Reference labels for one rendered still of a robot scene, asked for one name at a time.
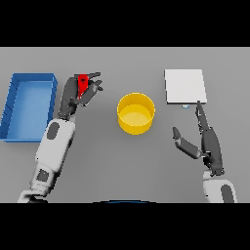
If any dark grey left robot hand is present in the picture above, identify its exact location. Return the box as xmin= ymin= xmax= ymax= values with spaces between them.
xmin=57 ymin=71 xmax=104 ymax=122

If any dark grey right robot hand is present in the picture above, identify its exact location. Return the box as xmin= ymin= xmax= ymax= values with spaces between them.
xmin=172 ymin=100 xmax=226 ymax=178

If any red beaker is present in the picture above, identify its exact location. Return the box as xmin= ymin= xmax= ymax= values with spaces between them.
xmin=76 ymin=73 xmax=90 ymax=101

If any pale square measuring scale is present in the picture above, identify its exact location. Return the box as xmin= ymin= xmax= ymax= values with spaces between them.
xmin=163 ymin=68 xmax=208 ymax=108

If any yellow bowl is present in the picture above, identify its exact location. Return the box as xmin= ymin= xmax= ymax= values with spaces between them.
xmin=116 ymin=92 xmax=156 ymax=136

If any blue tray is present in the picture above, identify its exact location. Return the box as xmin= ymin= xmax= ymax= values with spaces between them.
xmin=0 ymin=72 xmax=59 ymax=144

